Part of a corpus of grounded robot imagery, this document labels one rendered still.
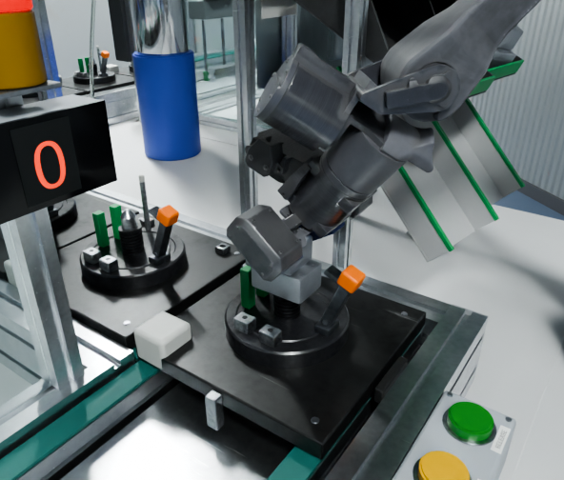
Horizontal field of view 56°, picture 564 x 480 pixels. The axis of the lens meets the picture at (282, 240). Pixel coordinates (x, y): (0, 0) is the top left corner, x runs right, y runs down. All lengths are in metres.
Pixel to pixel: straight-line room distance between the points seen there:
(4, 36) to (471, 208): 0.62
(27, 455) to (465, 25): 0.51
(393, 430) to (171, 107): 1.08
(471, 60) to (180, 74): 1.06
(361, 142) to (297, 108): 0.06
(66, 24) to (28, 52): 3.91
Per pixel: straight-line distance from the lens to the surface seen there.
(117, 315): 0.66
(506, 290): 0.95
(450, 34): 0.43
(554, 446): 0.71
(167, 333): 0.59
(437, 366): 0.60
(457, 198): 0.82
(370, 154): 0.44
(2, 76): 0.43
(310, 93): 0.42
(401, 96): 0.42
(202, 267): 0.73
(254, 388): 0.54
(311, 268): 0.56
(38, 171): 0.44
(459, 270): 0.98
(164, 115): 1.44
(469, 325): 0.67
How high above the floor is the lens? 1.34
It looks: 28 degrees down
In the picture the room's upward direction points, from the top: straight up
